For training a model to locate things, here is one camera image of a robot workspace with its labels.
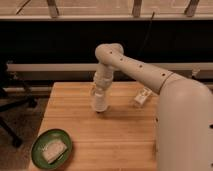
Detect thin black rod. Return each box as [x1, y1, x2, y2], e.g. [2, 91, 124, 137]
[137, 12, 155, 57]

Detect white sponge on plate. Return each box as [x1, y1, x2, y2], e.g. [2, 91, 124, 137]
[42, 139, 67, 164]

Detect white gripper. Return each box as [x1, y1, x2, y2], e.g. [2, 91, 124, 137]
[91, 76, 113, 94]

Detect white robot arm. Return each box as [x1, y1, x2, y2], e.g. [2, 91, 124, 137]
[92, 43, 213, 171]

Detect green plate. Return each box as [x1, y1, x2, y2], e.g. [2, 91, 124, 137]
[31, 129, 73, 170]

